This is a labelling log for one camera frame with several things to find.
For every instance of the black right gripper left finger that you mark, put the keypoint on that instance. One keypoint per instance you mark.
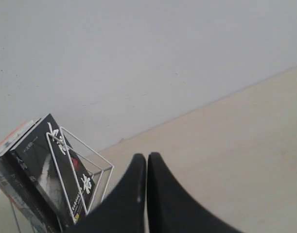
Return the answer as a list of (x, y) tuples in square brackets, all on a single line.
[(122, 211)]

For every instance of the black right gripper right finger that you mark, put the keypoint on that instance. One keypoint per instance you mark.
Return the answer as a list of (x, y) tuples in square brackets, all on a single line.
[(171, 209)]

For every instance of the black white spine book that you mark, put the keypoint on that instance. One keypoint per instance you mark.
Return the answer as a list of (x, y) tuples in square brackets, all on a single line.
[(58, 173)]

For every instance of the white grey cat book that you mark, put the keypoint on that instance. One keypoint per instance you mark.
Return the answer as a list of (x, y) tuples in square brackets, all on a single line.
[(28, 126)]

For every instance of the pink red spine book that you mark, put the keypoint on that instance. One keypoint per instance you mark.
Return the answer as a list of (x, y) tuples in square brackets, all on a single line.
[(11, 137)]

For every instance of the black spine thin book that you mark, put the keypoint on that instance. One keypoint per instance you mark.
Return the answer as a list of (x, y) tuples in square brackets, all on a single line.
[(17, 194)]

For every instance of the white wire book rack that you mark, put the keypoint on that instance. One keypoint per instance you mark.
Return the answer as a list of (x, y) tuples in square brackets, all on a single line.
[(97, 172)]

